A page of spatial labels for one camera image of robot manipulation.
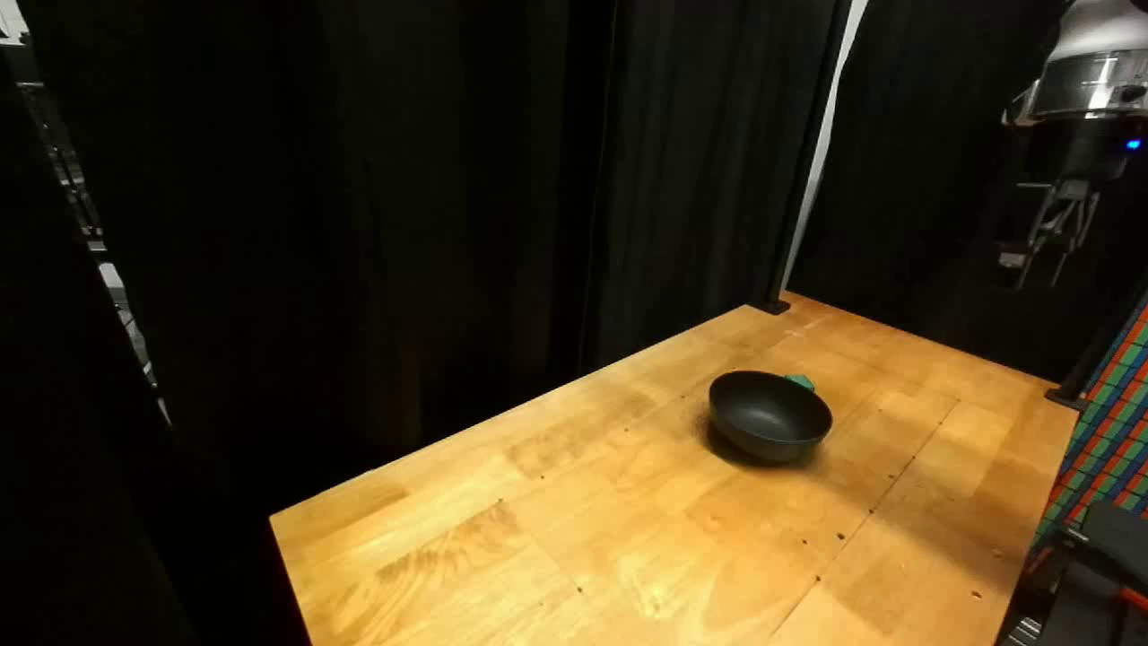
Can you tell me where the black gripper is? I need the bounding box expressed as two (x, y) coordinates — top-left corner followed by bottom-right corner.
(994, 111), (1148, 293)

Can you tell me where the black bowl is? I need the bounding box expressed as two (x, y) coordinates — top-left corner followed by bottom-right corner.
(708, 366), (835, 466)

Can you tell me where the colourful checkered cloth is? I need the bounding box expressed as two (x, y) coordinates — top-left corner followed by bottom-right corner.
(1033, 299), (1148, 544)

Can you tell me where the white vertical pole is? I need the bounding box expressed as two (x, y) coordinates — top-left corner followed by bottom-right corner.
(774, 0), (873, 302)

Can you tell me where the black curtain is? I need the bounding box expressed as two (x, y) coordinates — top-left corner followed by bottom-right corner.
(0, 0), (1148, 646)

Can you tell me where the black device with orange cable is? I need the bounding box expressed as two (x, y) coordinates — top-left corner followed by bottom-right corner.
(994, 498), (1148, 646)

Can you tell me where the white slanted frame strip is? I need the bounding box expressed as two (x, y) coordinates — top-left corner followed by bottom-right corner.
(0, 0), (180, 430)

